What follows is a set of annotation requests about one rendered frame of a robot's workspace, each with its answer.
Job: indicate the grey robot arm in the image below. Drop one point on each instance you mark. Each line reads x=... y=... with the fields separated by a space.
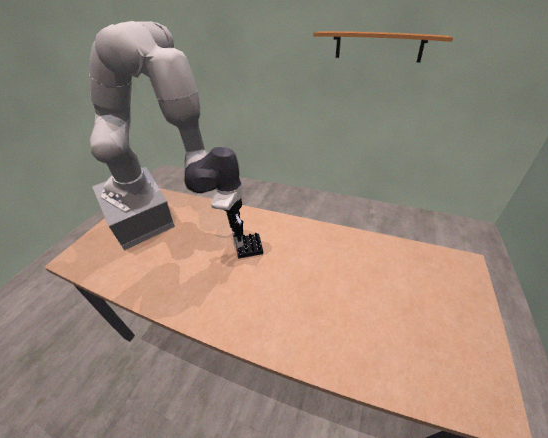
x=129 y=49

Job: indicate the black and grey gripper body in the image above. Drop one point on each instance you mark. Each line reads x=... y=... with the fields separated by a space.
x=235 y=209

